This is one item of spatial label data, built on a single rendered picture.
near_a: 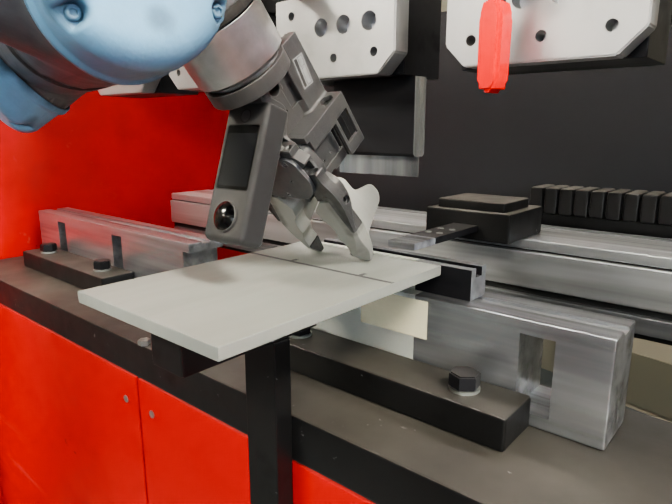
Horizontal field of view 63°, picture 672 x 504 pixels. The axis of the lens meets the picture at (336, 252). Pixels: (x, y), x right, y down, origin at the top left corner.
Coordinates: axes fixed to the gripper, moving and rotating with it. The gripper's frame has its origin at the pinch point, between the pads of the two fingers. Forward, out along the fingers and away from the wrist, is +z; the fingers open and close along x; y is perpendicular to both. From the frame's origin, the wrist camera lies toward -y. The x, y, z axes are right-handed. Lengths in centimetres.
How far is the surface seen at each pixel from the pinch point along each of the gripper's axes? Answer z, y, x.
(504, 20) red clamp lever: -16.0, 11.3, -17.0
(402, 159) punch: -3.2, 10.2, -3.8
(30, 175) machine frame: 1, 5, 84
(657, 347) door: 180, 103, 0
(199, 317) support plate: -12.2, -15.4, -4.4
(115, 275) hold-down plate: 7.6, -6.7, 44.6
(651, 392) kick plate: 194, 90, 0
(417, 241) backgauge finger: 6.8, 7.8, -3.0
